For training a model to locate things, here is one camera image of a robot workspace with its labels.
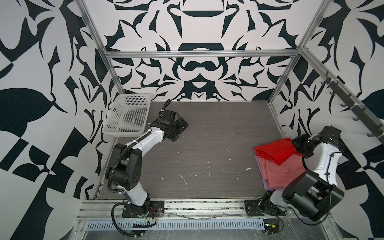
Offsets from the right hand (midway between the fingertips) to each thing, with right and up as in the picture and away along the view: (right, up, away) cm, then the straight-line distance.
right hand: (297, 141), depth 78 cm
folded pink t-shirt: (-12, -6, -3) cm, 14 cm away
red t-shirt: (-3, 0, +3) cm, 4 cm away
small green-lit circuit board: (-17, -39, -7) cm, 43 cm away
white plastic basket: (-102, +13, +33) cm, 108 cm away
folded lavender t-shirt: (-15, -23, +3) cm, 27 cm away
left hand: (-57, +7, +12) cm, 59 cm away
